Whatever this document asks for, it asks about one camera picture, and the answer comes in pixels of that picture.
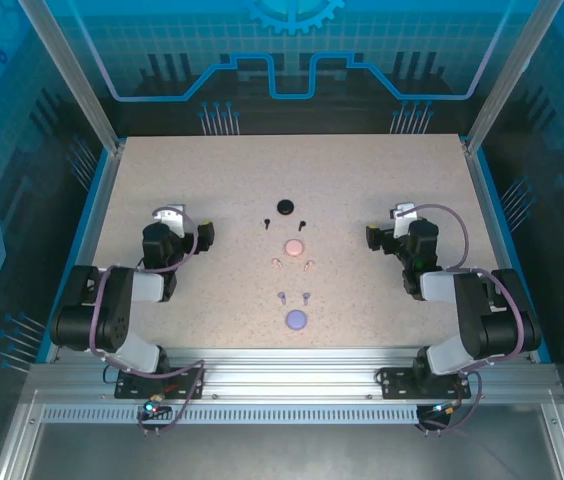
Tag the pink earbud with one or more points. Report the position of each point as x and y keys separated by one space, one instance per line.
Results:
x=276 y=261
x=309 y=264

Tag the pink round charging case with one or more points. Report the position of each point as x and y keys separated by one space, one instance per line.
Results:
x=294 y=248

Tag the black round charging case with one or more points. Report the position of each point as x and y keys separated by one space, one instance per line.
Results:
x=286 y=206

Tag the purple earbud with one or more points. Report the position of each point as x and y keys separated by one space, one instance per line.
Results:
x=281 y=297
x=306 y=297

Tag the purple round charging case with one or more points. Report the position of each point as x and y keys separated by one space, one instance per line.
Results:
x=296 y=320

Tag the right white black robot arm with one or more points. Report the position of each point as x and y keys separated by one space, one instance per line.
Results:
x=482 y=320

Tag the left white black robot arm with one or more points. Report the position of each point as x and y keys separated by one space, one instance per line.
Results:
x=112 y=310

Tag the blue table edge strip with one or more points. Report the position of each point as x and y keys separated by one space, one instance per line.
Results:
x=494 y=200
x=88 y=200

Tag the small LED circuit board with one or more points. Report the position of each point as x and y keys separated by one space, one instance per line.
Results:
x=151 y=407
x=443 y=410

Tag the grey metal panel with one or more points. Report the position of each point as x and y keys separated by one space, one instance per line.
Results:
x=287 y=455

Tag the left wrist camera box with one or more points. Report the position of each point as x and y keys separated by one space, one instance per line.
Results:
x=169 y=217

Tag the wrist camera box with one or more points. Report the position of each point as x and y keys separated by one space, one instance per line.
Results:
x=169 y=217
x=404 y=215

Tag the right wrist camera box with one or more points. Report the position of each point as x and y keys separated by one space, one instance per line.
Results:
x=404 y=215

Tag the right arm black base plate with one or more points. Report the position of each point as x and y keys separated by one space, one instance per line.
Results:
x=394 y=385

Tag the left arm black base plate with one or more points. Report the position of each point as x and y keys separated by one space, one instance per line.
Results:
x=127 y=390

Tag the aluminium mounting rail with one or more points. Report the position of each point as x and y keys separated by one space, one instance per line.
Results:
x=287 y=375

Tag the aluminium frame post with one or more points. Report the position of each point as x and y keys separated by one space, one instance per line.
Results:
x=80 y=85
x=506 y=85

